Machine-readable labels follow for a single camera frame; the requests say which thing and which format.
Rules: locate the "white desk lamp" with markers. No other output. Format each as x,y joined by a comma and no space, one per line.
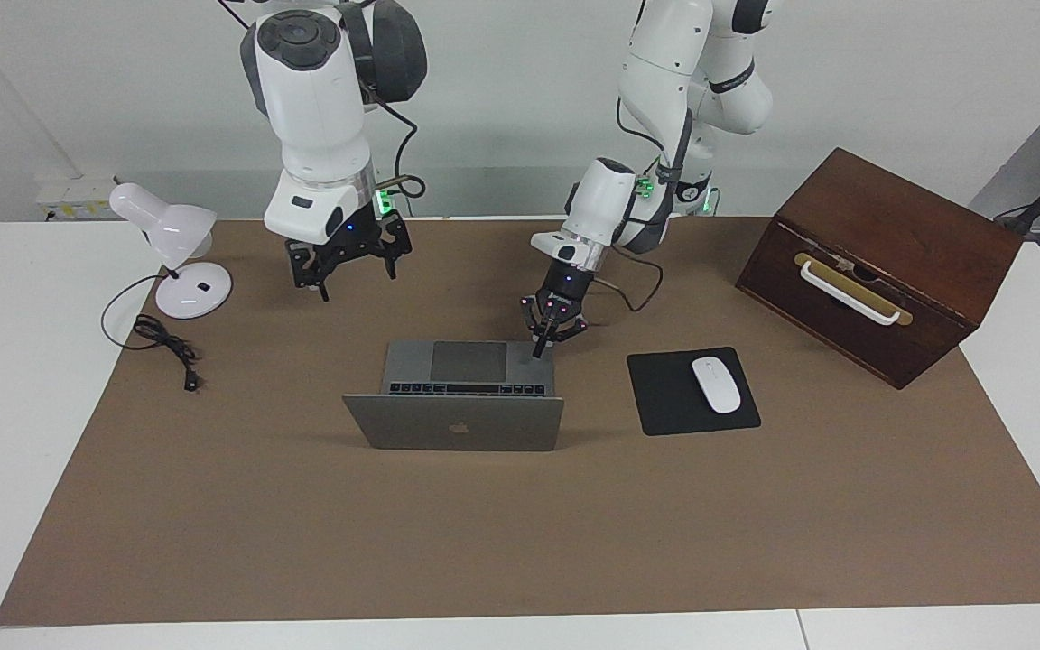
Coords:
195,293

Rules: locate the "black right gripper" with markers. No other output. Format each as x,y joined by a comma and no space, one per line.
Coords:
348,242

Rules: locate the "dark brown wooden box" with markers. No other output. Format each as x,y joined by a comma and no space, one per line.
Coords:
899,226

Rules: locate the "black mouse pad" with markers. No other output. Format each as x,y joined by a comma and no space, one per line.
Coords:
664,397

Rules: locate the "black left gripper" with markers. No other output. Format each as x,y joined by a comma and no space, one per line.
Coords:
565,293

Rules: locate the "brown paper table mat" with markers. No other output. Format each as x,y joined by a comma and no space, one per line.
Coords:
520,542

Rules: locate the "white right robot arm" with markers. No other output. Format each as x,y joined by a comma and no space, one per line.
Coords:
317,135

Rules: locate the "grey Apple laptop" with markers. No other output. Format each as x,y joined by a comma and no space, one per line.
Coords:
457,429

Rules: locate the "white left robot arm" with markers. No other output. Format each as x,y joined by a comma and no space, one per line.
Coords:
664,54

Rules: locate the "white wall power strip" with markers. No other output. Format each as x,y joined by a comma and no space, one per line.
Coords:
78,194

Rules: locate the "white computer mouse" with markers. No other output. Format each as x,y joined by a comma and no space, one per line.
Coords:
717,386

